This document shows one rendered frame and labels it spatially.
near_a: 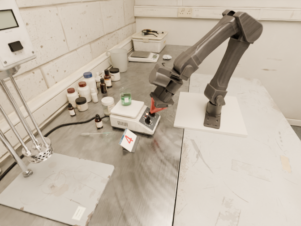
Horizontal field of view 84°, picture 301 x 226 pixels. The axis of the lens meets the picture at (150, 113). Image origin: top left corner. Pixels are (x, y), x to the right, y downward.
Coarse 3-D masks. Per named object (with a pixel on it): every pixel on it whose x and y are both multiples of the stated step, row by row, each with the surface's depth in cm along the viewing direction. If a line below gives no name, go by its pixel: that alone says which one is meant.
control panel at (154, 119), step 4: (148, 108) 79; (144, 112) 76; (148, 112) 77; (144, 116) 74; (148, 116) 75; (156, 116) 78; (140, 120) 71; (144, 120) 72; (152, 120) 75; (156, 120) 76; (144, 124) 71; (152, 124) 73; (152, 128) 72
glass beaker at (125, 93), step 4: (120, 88) 75; (124, 88) 75; (128, 88) 75; (120, 92) 71; (124, 92) 71; (128, 92) 76; (120, 96) 73; (124, 96) 72; (128, 96) 72; (120, 100) 75; (124, 100) 73; (128, 100) 74; (124, 104) 74; (128, 104) 75
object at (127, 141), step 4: (128, 132) 70; (124, 136) 67; (128, 136) 69; (132, 136) 70; (124, 140) 66; (128, 140) 67; (132, 140) 69; (124, 144) 65; (128, 144) 66; (128, 148) 65
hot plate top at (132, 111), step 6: (120, 102) 78; (132, 102) 78; (138, 102) 78; (114, 108) 74; (120, 108) 74; (126, 108) 74; (132, 108) 74; (138, 108) 74; (120, 114) 71; (126, 114) 70; (132, 114) 70
